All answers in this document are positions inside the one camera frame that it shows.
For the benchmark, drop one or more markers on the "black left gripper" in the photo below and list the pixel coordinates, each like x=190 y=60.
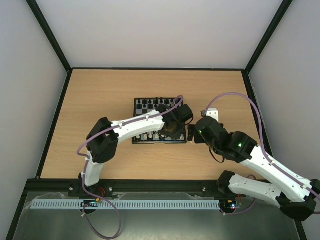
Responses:
x=177 y=135

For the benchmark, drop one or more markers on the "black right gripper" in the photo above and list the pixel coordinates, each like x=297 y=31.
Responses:
x=198 y=134

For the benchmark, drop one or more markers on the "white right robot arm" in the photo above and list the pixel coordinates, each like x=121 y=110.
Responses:
x=294 y=195

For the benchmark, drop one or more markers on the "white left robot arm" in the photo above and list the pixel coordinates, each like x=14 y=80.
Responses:
x=102 y=142

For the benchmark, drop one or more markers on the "black chess pieces row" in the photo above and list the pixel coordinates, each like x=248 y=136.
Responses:
x=150 y=103

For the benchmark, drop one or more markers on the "black and silver chessboard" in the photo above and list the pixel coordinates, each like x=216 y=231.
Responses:
x=157 y=138

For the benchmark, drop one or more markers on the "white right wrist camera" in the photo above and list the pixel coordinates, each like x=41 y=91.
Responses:
x=212 y=113

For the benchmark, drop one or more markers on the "light blue slotted cable duct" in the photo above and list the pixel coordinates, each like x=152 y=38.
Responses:
x=77 y=204

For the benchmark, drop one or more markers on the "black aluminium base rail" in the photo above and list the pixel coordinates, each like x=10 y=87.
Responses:
x=110 y=188

